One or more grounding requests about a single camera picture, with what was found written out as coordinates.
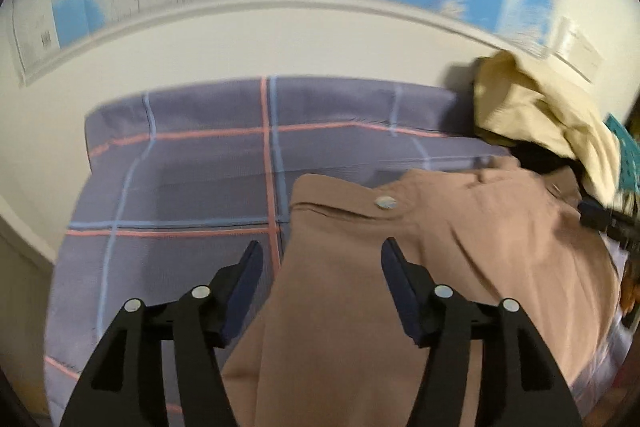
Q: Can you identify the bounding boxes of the purple plaid bed sheet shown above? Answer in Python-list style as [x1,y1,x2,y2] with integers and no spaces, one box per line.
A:
[44,77,635,427]

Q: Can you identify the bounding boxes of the brown trousers with button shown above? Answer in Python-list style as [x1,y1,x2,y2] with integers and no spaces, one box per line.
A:
[220,156,632,427]

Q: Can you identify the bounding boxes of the teal patterned item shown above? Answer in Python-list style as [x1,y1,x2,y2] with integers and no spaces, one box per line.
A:
[602,113,640,194]

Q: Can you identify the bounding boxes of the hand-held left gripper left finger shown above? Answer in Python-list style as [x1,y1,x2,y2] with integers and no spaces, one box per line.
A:
[60,241,265,427]

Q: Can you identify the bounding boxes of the pale yellow garment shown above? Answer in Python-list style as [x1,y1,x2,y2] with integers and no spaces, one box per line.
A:
[472,52,624,204]

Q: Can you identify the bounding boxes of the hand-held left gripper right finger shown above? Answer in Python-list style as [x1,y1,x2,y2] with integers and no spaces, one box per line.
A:
[381,237,583,427]

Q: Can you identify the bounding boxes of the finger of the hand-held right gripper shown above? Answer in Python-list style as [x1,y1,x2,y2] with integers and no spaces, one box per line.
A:
[578,201,640,254]

